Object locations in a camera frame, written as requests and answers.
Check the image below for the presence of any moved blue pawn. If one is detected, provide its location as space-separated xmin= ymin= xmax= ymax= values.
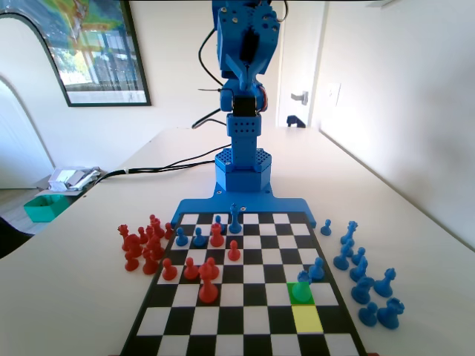
xmin=290 ymin=270 xmax=312 ymax=304

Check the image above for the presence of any blue chess king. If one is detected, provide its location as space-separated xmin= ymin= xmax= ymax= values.
xmin=228 ymin=202 xmax=242 ymax=234

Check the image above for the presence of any red chess queen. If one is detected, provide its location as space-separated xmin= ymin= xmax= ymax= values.
xmin=117 ymin=224 xmax=131 ymax=251

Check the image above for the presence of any red chess king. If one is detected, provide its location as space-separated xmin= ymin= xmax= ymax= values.
xmin=198 ymin=263 xmax=220 ymax=304

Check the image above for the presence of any blue chess rook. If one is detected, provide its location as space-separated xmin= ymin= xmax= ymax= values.
xmin=377 ymin=297 xmax=405 ymax=329

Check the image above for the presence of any white door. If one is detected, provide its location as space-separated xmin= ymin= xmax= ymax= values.
xmin=277 ymin=0 xmax=327 ymax=129

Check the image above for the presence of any black framed map poster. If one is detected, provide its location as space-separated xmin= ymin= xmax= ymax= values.
xmin=0 ymin=0 xmax=152 ymax=108

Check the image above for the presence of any pile of papers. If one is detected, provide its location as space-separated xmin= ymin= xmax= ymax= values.
xmin=35 ymin=165 xmax=103 ymax=198

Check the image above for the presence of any blue pawn right side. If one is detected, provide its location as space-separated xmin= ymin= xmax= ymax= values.
xmin=308 ymin=256 xmax=327 ymax=283

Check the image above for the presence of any white arched panel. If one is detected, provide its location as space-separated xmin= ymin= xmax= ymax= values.
xmin=0 ymin=11 xmax=72 ymax=190

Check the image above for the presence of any green plastic box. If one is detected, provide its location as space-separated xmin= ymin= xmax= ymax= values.
xmin=23 ymin=194 xmax=70 ymax=223

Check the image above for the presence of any black and white chessboard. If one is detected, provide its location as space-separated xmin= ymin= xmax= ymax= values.
xmin=120 ymin=211 xmax=368 ymax=356

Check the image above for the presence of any dark chair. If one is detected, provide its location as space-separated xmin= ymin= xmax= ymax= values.
xmin=0 ymin=214 xmax=35 ymax=260

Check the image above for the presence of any white light switch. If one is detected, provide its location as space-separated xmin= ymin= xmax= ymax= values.
xmin=326 ymin=81 xmax=341 ymax=108

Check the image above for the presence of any black table cable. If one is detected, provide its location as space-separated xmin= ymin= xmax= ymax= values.
xmin=83 ymin=155 xmax=220 ymax=197
xmin=83 ymin=145 xmax=234 ymax=197

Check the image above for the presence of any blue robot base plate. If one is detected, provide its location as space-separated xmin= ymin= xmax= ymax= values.
xmin=173 ymin=181 xmax=318 ymax=229

